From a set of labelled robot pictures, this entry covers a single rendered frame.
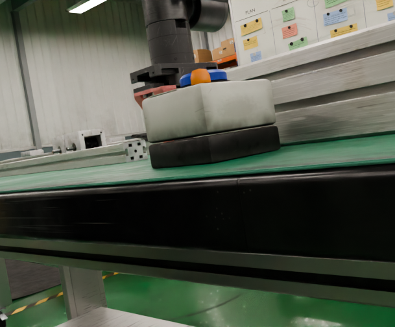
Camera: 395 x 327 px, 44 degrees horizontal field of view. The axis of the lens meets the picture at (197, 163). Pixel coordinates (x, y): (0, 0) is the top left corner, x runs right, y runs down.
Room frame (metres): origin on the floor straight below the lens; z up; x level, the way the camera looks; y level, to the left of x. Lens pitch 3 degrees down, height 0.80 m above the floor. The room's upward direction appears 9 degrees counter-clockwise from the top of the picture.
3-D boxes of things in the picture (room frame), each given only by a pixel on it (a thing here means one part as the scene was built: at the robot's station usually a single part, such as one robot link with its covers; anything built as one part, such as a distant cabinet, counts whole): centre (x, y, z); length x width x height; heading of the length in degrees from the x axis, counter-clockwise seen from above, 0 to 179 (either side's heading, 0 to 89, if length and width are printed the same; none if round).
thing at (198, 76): (0.37, -0.01, 0.85); 0.02 x 0.02 x 0.01
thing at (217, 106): (0.42, -0.02, 0.81); 0.10 x 0.08 x 0.06; 130
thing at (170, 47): (0.65, 0.01, 0.91); 0.10 x 0.07 x 0.07; 130
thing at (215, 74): (0.41, -0.02, 0.84); 0.04 x 0.04 x 0.02
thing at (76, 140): (1.54, 0.35, 0.83); 0.11 x 0.10 x 0.10; 130
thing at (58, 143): (1.64, 0.42, 0.83); 0.11 x 0.10 x 0.10; 127
